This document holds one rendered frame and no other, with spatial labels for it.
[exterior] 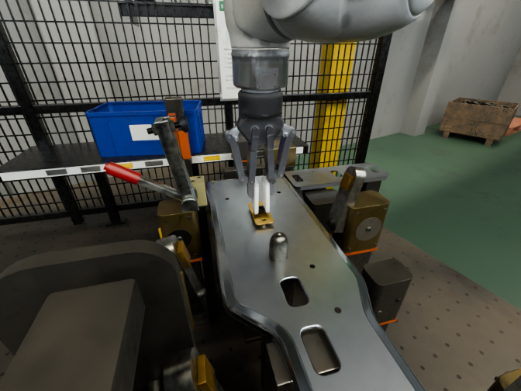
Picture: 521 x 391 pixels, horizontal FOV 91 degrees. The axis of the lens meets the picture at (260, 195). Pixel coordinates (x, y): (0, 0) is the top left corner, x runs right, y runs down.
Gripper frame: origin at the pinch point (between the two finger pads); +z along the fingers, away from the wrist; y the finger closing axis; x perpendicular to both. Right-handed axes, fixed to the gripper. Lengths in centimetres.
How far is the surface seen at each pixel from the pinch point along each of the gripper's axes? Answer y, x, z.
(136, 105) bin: -29, 52, -9
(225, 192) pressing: -5.8, 12.1, 5.2
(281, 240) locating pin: 0.2, -13.5, 0.8
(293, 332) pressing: -2.3, -26.2, 5.0
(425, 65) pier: 344, 325, -1
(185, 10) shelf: -10, 58, -36
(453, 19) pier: 358, 313, -60
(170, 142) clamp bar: -15.3, -1.6, -13.0
